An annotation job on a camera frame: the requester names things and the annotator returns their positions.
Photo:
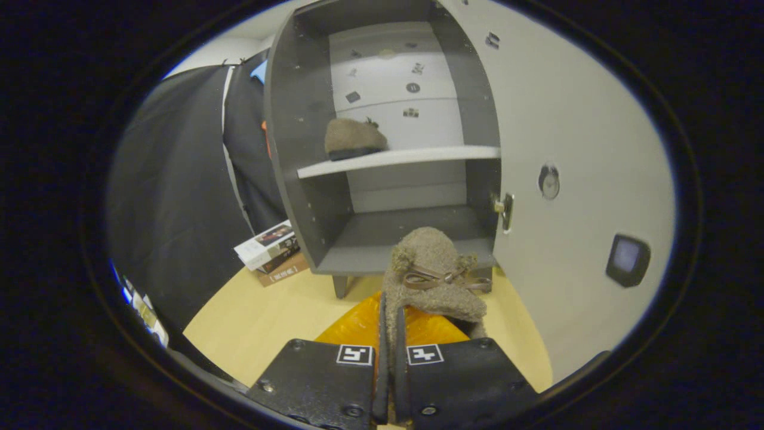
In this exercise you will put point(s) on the brown flat box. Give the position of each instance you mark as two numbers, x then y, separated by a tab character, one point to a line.
285	273

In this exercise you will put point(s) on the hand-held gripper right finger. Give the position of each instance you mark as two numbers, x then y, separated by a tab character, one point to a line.
400	382

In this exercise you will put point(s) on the white printed box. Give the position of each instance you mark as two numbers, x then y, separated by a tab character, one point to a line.
262	246

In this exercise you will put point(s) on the grey shoe cabinet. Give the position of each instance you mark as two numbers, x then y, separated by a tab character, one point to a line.
310	107

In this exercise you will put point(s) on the brown fuzzy shoe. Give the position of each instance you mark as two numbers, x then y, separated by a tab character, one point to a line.
430	251
352	138

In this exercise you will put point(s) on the black backdrop cloth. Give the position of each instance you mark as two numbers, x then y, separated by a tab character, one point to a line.
173	197

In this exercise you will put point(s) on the white shoe cabinet door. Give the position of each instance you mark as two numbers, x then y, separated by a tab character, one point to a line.
573	119

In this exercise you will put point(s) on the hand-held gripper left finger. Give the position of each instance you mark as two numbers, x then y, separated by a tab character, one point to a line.
381	382

